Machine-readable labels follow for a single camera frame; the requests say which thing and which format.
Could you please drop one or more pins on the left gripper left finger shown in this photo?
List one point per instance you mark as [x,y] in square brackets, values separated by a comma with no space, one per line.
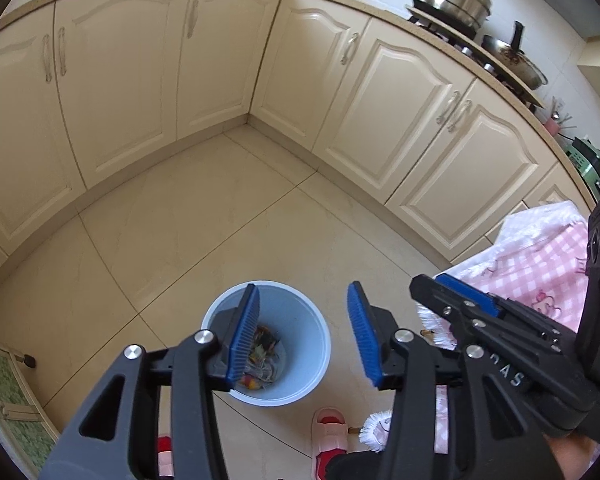
[114,433]

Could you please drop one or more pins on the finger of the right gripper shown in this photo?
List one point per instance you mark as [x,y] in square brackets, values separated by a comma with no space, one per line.
[481,299]
[537,346]

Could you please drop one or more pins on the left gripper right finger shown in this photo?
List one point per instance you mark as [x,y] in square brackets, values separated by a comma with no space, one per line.
[453,416]

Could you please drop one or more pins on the trash inside bin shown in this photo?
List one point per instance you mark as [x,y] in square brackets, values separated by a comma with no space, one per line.
[264,363]

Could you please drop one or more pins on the light blue trash bin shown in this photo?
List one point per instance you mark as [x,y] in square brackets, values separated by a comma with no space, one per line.
[303,349]

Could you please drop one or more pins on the cream kitchen cabinets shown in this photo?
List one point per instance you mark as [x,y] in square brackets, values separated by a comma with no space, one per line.
[92,92]

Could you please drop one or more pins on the green patterned floor mat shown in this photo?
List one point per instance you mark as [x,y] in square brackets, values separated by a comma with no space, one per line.
[27,434]

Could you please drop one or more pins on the pink white slipper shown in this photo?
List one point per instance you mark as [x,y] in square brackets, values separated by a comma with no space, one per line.
[329,439]

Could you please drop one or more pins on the green electric grill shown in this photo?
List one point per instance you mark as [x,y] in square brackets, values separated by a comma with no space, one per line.
[585,157]

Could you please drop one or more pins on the pink utensil holder cup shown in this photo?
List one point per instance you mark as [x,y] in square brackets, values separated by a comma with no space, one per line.
[557,118]

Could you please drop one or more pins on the black gas stove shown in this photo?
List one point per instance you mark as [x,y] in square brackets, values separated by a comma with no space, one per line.
[482,57]

